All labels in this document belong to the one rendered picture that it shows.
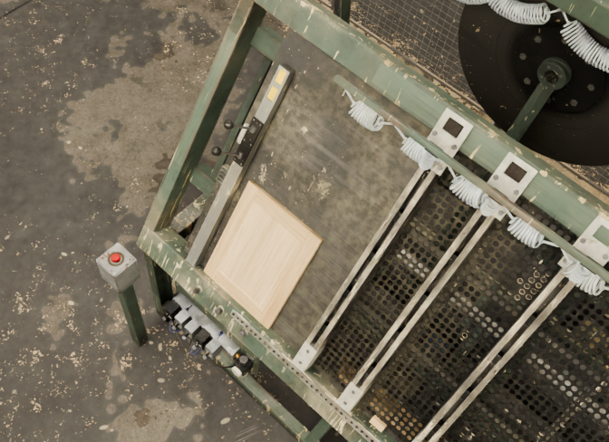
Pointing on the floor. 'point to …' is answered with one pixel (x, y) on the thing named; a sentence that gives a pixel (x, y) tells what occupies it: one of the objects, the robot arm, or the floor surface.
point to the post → (133, 316)
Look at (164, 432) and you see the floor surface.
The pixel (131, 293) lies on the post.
